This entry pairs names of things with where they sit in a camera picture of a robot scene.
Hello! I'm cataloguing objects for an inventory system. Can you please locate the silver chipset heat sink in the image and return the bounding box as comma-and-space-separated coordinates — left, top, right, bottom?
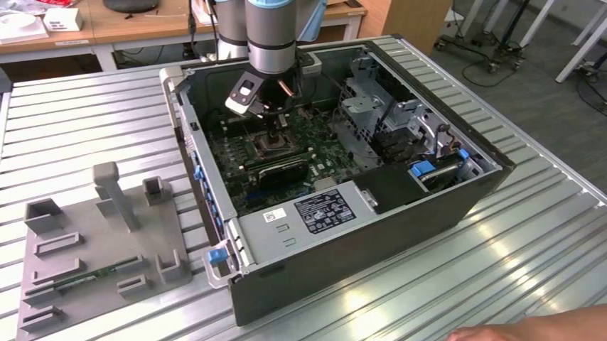
313, 177, 341, 193

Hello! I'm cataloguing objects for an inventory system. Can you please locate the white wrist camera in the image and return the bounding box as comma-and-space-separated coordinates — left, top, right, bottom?
225, 72, 265, 117

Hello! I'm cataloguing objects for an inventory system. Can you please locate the CPU socket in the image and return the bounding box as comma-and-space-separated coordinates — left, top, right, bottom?
249, 128, 298, 160

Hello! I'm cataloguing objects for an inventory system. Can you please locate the silver drive cage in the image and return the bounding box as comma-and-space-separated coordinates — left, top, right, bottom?
339, 56, 429, 168

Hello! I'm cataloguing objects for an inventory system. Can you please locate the green RAM stick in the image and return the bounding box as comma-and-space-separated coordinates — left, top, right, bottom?
55, 259, 136, 292
242, 153, 309, 172

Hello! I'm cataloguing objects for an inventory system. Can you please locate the blue disk carrier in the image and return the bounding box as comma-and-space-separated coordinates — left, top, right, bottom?
409, 160, 438, 178

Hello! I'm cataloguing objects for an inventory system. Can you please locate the grey parts rack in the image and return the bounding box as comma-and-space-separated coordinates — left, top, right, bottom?
16, 161, 194, 338

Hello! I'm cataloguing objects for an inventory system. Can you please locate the black fan graphics card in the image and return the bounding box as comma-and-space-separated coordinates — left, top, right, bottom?
255, 158, 310, 191

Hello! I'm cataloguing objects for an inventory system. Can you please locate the black open PC case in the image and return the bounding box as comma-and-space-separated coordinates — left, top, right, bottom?
159, 33, 518, 328

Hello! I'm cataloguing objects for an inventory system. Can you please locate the silver power supply unit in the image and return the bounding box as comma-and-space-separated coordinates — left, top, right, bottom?
237, 179, 381, 266

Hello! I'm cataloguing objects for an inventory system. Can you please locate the white flat carton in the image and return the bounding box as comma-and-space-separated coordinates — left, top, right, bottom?
0, 10, 48, 43

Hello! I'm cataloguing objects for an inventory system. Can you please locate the small white box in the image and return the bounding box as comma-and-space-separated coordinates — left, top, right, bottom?
42, 7, 84, 33

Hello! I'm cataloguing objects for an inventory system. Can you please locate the blue case latch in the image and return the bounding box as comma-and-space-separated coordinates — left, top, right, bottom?
204, 248, 229, 266

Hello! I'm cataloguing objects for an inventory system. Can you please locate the wooden cabinet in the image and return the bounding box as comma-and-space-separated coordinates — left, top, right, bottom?
363, 0, 451, 56

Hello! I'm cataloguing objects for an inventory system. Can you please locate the dark round object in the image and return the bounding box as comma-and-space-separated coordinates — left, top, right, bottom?
103, 0, 159, 13

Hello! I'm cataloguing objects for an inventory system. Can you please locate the green motherboard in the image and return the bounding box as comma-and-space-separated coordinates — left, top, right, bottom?
206, 108, 381, 217

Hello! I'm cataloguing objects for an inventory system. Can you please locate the black wheeled stand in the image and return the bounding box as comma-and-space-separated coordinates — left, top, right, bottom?
435, 0, 533, 74

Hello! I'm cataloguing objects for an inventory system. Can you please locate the wooden desk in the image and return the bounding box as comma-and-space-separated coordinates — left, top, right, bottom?
0, 0, 370, 65

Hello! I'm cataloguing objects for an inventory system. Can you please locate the white table frame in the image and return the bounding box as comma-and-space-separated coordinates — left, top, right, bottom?
554, 0, 607, 85

